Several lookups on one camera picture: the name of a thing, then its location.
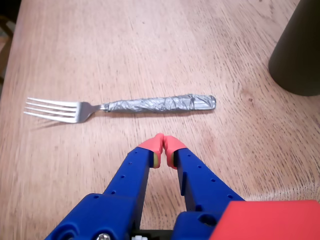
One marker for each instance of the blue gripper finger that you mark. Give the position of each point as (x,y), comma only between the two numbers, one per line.
(120,200)
(205,185)

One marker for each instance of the red camera mount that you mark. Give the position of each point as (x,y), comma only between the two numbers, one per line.
(270,222)

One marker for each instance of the dark gray glass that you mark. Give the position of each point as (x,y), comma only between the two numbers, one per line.
(297,55)

